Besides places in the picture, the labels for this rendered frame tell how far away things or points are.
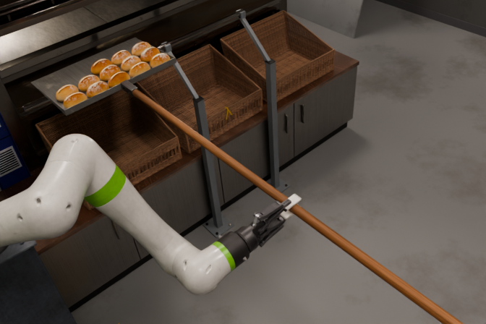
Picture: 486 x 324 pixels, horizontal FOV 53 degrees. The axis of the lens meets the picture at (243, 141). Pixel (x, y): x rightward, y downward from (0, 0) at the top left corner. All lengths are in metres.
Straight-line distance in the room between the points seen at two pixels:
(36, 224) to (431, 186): 2.67
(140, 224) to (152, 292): 1.53
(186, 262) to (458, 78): 3.43
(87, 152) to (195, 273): 0.42
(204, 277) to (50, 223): 0.43
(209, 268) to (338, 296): 1.49
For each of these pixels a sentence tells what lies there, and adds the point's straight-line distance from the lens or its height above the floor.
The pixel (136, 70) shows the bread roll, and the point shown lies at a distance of 2.19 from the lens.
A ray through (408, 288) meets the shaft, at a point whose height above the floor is 1.20.
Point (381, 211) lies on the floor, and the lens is 3.13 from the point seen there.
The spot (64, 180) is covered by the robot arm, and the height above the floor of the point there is 1.58.
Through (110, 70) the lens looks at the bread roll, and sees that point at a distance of 2.22.
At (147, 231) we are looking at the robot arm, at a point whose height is 1.31.
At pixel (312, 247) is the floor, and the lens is 2.91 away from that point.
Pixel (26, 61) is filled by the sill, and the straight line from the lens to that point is 2.58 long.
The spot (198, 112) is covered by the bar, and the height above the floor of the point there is 0.89.
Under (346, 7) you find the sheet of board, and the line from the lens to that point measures 4.87.
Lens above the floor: 2.31
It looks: 40 degrees down
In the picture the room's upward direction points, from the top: 5 degrees counter-clockwise
